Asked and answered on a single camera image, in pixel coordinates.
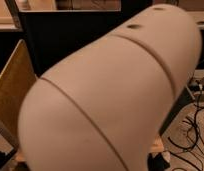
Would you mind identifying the power strip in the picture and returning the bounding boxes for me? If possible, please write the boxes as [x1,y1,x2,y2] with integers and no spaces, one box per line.
[191,78,204,91]

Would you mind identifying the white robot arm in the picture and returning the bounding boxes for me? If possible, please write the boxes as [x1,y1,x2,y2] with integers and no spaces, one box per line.
[18,4,202,171]

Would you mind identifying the wooden left side panel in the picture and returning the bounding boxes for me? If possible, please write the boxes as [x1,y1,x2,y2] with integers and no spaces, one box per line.
[0,39,36,148]

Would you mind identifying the dark right side panel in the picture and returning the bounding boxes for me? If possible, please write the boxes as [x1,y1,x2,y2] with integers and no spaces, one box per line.
[159,87,194,135]

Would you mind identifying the black back panel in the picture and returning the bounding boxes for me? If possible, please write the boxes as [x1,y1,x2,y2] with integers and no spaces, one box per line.
[19,0,152,76]

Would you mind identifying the black floor cables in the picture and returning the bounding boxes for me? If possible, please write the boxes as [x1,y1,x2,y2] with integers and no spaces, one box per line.
[167,56,204,171]

